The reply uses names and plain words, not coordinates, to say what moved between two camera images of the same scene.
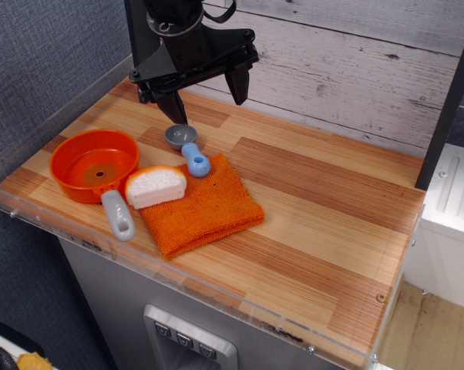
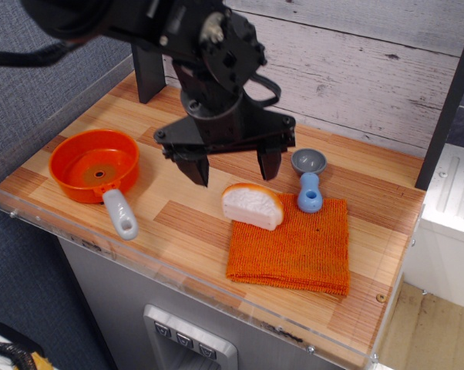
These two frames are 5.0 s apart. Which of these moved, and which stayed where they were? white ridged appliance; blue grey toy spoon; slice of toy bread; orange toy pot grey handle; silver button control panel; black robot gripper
Moved: black robot gripper; slice of toy bread; blue grey toy spoon
Stayed: orange toy pot grey handle; silver button control panel; white ridged appliance
